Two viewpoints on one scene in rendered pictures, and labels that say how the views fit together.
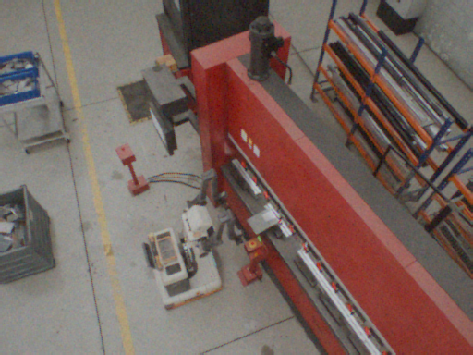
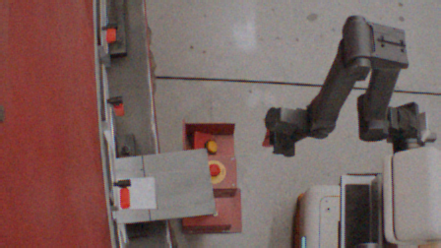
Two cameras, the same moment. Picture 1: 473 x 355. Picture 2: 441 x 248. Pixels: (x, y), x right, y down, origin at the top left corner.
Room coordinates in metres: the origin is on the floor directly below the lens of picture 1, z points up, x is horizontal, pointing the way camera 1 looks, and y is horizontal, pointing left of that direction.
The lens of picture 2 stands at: (2.05, -0.03, 2.56)
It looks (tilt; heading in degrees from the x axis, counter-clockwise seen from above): 69 degrees down; 195
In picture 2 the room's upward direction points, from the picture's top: 9 degrees clockwise
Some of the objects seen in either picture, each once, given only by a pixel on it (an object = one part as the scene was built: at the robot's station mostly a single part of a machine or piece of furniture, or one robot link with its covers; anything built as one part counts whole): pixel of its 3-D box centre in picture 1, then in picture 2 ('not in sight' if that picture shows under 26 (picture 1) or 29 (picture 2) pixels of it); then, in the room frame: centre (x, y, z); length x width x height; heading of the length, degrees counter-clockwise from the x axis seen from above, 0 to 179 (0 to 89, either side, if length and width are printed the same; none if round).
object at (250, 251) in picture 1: (255, 249); (209, 159); (1.52, -0.21, 0.75); 0.20 x 0.16 x 0.18; 25
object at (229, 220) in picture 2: (249, 273); (212, 208); (1.51, -0.18, 0.06); 0.25 x 0.20 x 0.12; 115
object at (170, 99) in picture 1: (168, 115); not in sight; (2.60, 0.68, 1.53); 0.51 x 0.25 x 0.85; 29
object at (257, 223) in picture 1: (262, 221); (161, 186); (1.71, -0.27, 1.00); 0.26 x 0.18 x 0.01; 122
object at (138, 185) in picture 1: (131, 170); not in sight; (2.68, 1.31, 0.41); 0.25 x 0.20 x 0.83; 122
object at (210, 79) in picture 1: (239, 131); not in sight; (2.71, -0.03, 1.15); 0.85 x 0.25 x 2.30; 122
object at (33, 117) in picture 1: (32, 104); not in sight; (3.69, 2.84, 0.47); 0.90 x 0.66 x 0.95; 22
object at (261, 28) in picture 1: (269, 52); not in sight; (2.31, -0.22, 2.53); 0.33 x 0.25 x 0.47; 32
